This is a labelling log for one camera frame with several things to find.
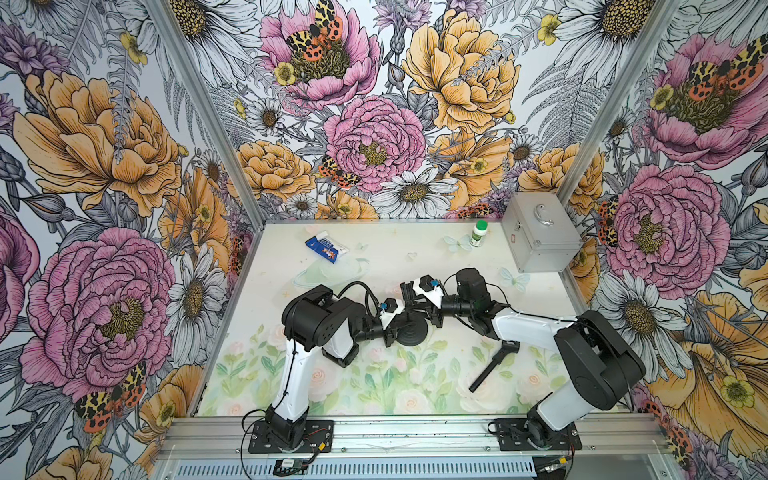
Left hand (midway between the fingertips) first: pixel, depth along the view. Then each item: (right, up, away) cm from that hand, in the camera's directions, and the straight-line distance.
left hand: (413, 325), depth 92 cm
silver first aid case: (+43, +28, +10) cm, 53 cm away
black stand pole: (+26, -5, -5) cm, 27 cm away
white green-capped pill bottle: (+24, +29, +17) cm, 41 cm away
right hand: (-1, +6, -7) cm, 10 cm away
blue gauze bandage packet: (-30, +24, +17) cm, 42 cm away
